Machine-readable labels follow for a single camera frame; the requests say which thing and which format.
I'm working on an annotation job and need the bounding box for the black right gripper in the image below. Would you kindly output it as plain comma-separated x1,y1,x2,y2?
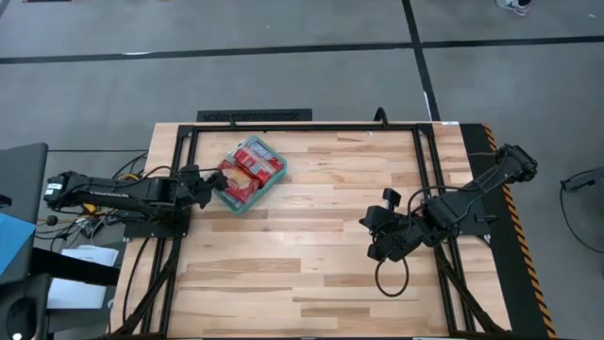
367,214,424,264

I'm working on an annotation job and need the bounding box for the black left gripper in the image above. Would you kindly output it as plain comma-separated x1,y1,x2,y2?
177,163,230,209

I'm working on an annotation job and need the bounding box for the red popcorn bag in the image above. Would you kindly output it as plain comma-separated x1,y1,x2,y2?
252,155,287,189
217,159,260,205
234,141,273,174

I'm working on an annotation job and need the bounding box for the green plastic basket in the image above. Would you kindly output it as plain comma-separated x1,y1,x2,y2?
212,135,289,217

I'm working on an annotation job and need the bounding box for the black floor grate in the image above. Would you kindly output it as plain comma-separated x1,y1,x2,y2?
196,108,313,123

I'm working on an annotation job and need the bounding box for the black hazard-striped mat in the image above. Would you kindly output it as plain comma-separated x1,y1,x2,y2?
460,122,558,339

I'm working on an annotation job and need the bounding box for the black flat bar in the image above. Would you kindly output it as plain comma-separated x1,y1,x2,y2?
30,247,122,287

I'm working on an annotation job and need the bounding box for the white paper sheet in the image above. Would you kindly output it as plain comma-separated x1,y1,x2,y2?
45,244,120,311

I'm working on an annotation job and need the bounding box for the blue paper sheet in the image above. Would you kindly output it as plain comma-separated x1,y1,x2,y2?
0,212,38,278

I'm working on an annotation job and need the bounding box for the person's shoe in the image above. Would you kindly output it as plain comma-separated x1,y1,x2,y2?
495,0,533,17

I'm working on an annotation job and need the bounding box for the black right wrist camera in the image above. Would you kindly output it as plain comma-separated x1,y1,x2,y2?
359,187,403,230

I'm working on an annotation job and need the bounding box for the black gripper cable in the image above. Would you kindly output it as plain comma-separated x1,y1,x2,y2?
375,254,411,298

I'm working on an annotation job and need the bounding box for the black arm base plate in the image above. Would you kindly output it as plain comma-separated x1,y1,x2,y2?
123,207,193,239

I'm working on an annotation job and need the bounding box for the black aluminium table frame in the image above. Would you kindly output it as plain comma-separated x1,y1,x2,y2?
110,120,513,339

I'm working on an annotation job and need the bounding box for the black cable bundle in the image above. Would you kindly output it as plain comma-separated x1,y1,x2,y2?
37,207,143,237

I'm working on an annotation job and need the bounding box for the long black cable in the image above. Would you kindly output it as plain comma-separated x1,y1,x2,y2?
121,235,150,327

